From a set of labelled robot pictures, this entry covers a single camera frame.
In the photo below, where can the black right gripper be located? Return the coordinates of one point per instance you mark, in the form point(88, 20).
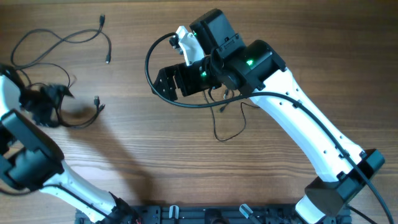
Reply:
point(176, 80)

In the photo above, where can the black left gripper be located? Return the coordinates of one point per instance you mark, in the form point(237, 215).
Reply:
point(45, 101)

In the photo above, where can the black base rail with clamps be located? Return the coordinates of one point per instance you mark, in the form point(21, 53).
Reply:
point(268, 214)

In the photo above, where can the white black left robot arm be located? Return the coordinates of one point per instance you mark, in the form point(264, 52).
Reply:
point(31, 161)

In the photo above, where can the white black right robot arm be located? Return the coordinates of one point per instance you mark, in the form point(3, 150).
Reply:
point(215, 55)

